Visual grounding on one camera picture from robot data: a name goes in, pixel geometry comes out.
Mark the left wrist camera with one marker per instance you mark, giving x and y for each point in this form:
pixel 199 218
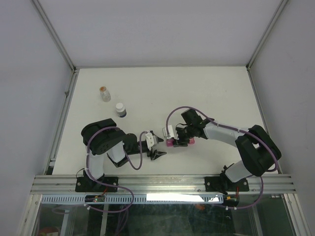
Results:
pixel 149 140

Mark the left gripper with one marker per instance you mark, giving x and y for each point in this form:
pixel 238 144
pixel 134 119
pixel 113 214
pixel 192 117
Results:
pixel 155 154

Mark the left aluminium frame post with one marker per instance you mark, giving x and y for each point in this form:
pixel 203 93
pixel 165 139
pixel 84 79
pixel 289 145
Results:
pixel 51 30

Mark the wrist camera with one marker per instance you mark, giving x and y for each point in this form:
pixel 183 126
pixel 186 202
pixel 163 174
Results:
pixel 149 140
pixel 168 132

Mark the white blue pill bottle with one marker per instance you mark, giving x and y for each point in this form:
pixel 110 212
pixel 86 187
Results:
pixel 120 110

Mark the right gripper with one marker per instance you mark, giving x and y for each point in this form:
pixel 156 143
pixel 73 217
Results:
pixel 184 144

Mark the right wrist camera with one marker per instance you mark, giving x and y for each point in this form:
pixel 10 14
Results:
pixel 168 132

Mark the aluminium frame post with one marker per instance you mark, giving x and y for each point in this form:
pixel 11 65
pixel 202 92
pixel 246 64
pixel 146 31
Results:
pixel 51 30
pixel 274 19

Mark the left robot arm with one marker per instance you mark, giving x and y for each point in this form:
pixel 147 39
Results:
pixel 103 139

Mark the white slotted cable duct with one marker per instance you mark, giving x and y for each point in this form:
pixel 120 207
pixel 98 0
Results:
pixel 151 198

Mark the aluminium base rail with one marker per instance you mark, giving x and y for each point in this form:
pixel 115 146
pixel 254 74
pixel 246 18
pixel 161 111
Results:
pixel 273 184

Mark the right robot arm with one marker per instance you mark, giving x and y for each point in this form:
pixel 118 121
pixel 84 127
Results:
pixel 258 152

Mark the right aluminium frame post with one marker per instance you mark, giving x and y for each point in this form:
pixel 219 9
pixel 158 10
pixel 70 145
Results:
pixel 274 19

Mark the pink pill organizer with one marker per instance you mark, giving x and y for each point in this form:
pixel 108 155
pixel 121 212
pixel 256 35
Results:
pixel 179 143

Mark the clear glass pill bottle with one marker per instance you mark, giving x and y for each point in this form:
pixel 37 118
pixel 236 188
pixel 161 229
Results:
pixel 105 94

